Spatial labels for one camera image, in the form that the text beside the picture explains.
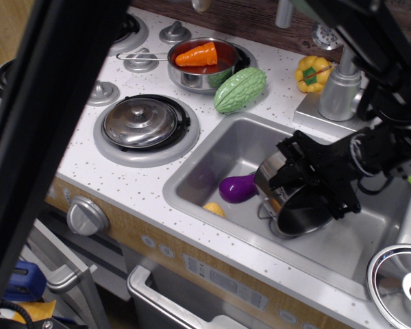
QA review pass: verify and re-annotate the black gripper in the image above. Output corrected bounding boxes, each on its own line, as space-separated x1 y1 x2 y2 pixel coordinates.
269 131 362 219

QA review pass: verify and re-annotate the large steel pot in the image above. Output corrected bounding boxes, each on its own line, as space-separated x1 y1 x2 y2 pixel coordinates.
254 151 338 239

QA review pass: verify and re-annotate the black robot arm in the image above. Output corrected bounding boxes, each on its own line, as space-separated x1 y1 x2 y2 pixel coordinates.
269 1 411 218

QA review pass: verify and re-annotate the grey sink basin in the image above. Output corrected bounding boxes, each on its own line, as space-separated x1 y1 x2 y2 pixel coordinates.
163 112 411 300

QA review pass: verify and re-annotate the purple toy eggplant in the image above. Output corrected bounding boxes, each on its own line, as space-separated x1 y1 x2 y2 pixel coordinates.
219 173 258 204

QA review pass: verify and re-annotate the silver toy faucet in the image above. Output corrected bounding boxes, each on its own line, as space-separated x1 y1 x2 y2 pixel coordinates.
293 44 374 134

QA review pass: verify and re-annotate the yellow toy corn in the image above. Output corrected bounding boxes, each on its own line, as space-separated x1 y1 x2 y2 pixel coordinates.
203 202 226 218

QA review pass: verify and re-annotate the green toy bitter gourd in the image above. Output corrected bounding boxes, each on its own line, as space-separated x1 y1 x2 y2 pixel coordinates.
214 67 266 113

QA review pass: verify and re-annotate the yellow toy bell pepper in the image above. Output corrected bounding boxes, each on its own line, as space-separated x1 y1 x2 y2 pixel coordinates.
295 56 333 95

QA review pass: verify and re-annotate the black burner front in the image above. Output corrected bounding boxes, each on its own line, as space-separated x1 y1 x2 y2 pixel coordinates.
93 94 199 168

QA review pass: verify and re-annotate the hanging steel strainer ladle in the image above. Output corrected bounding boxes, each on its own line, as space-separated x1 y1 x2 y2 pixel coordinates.
311 22 343 51

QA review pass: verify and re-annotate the small steel saucepan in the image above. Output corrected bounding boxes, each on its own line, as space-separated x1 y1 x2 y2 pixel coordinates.
116 38 240 94

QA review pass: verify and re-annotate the orange toy carrot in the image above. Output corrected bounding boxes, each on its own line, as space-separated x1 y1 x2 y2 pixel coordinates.
175 42 218 67

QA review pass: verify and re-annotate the steel lid bottom right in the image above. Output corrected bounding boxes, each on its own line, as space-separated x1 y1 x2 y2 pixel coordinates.
366 244 411 328

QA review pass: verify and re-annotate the steel lid on burner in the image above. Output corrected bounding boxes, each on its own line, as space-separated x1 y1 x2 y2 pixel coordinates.
103 97 177 149

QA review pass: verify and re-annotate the silver stove knob top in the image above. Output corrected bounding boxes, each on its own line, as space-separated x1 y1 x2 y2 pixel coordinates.
159 21 192 45

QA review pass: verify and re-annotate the silver stove knob centre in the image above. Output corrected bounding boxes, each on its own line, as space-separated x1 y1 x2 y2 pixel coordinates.
123 48 159 73

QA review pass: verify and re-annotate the silver stove knob left-middle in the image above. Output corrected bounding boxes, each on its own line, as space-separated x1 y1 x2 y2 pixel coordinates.
87 80 120 106

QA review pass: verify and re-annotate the black coil burner back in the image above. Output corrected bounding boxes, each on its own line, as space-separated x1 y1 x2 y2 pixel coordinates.
108 13 149 56

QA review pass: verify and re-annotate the silver oven dial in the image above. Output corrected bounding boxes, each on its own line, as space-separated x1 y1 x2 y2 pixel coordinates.
66 195 110 236

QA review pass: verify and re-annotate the black foreground pole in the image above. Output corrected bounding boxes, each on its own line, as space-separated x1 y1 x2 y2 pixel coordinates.
0 1 129 303

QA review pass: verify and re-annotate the blue clamp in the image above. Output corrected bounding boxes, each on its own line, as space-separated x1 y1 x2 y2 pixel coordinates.
3 260 47 302

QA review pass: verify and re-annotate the hanging silver utensil handle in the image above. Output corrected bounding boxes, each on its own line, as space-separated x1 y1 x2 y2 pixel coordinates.
275 0 294 29

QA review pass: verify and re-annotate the silver dishwasher door handle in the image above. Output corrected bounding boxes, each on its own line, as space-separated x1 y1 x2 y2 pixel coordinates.
127 265 245 329

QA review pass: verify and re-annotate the silver oven door handle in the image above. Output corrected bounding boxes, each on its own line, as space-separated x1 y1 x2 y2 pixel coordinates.
23 219 99 295

